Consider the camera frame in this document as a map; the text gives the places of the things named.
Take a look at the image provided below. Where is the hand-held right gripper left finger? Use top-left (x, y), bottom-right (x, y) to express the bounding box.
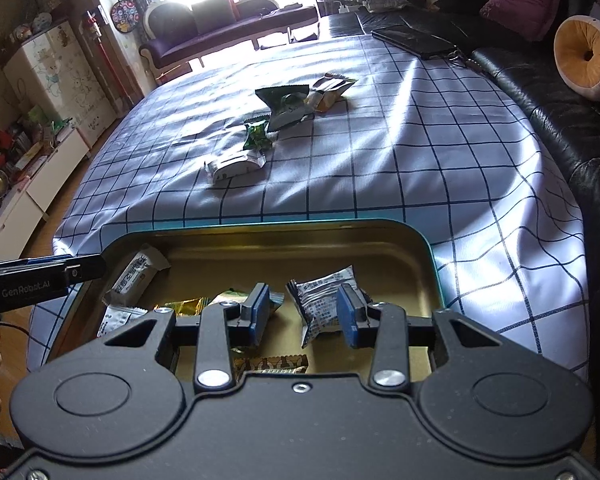
top-left (90, 282), bottom-right (272, 395)

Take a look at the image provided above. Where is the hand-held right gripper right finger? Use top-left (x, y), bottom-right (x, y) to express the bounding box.
top-left (336, 284), bottom-right (528, 392)

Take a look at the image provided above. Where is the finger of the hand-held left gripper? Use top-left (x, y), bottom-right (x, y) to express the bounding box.
top-left (0, 255), bottom-right (77, 274)
top-left (64, 253), bottom-right (107, 284)

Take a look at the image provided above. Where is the white black-text snack packet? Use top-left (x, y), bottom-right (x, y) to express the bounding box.
top-left (286, 265), bottom-right (361, 348)

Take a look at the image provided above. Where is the light green snack packet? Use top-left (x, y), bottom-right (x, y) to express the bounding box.
top-left (207, 287), bottom-right (286, 311)

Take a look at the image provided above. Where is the brown patterned snack packet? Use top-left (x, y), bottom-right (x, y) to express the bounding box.
top-left (232, 354), bottom-right (310, 375)

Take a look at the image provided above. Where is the grey snack bar packet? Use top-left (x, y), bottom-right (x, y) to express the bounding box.
top-left (115, 246), bottom-right (171, 297)

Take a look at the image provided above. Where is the gold-lined teal tin box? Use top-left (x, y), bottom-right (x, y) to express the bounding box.
top-left (45, 219), bottom-right (443, 376)

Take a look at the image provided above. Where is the gold candy packet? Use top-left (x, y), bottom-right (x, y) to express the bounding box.
top-left (155, 297), bottom-right (208, 317)

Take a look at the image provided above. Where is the white low sideboard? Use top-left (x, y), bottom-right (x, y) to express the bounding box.
top-left (0, 127), bottom-right (93, 261)

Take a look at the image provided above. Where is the maroon and white snack packet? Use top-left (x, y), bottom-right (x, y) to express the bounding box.
top-left (204, 151), bottom-right (267, 184)

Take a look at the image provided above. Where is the blue checked white tablecloth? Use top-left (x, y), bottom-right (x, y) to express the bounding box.
top-left (27, 32), bottom-right (591, 386)

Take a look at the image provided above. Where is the bear-print white cabinet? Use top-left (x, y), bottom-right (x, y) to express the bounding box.
top-left (2, 17), bottom-right (118, 143)

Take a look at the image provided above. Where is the dark green snack packet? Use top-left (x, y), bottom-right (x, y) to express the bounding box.
top-left (255, 84), bottom-right (315, 131)

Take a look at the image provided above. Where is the white and yellow snack packet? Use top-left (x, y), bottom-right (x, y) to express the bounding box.
top-left (305, 74), bottom-right (358, 112)

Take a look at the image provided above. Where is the red stick vacuum cleaner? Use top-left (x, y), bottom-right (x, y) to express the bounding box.
top-left (82, 5), bottom-right (131, 106)

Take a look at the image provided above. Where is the purple chaise longue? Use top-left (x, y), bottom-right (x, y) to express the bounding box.
top-left (139, 0), bottom-right (320, 73)

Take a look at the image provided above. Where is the bunch of keys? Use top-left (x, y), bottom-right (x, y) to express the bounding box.
top-left (450, 50), bottom-right (486, 71)

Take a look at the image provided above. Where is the black tablet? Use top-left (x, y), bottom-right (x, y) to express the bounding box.
top-left (371, 25), bottom-right (461, 60)

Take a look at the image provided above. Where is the dark cushion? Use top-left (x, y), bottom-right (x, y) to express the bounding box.
top-left (191, 0), bottom-right (238, 23)

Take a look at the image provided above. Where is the black leather sofa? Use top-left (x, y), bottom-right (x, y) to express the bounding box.
top-left (317, 10), bottom-right (600, 286)

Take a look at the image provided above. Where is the pile of papers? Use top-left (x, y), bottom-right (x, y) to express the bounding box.
top-left (360, 0), bottom-right (438, 13)

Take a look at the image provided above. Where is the round orange and white cushion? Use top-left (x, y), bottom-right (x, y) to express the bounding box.
top-left (553, 15), bottom-right (600, 103)

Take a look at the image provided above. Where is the round colourful wall hanging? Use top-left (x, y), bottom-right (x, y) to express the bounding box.
top-left (110, 2), bottom-right (142, 36)

